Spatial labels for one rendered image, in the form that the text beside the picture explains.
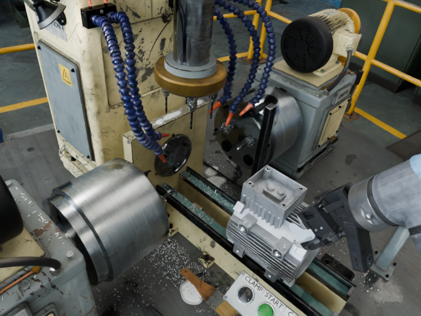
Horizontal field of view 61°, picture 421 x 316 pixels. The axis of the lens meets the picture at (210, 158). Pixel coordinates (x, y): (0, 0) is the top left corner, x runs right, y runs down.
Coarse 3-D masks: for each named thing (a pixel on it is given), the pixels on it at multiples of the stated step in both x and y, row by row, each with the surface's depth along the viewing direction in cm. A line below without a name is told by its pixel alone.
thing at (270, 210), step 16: (256, 176) 88; (272, 176) 91; (256, 192) 83; (272, 192) 85; (288, 192) 88; (304, 192) 85; (256, 208) 85; (272, 208) 82; (288, 208) 80; (272, 224) 84
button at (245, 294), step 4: (240, 288) 72; (244, 288) 71; (248, 288) 71; (240, 292) 71; (244, 292) 71; (248, 292) 71; (240, 296) 71; (244, 296) 70; (248, 296) 70; (252, 296) 71; (244, 300) 70; (248, 300) 70
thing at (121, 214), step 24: (96, 168) 84; (120, 168) 82; (72, 192) 75; (96, 192) 76; (120, 192) 77; (144, 192) 80; (72, 216) 72; (96, 216) 73; (120, 216) 75; (144, 216) 79; (168, 216) 85; (72, 240) 75; (96, 240) 73; (120, 240) 75; (144, 240) 80; (96, 264) 73; (120, 264) 77
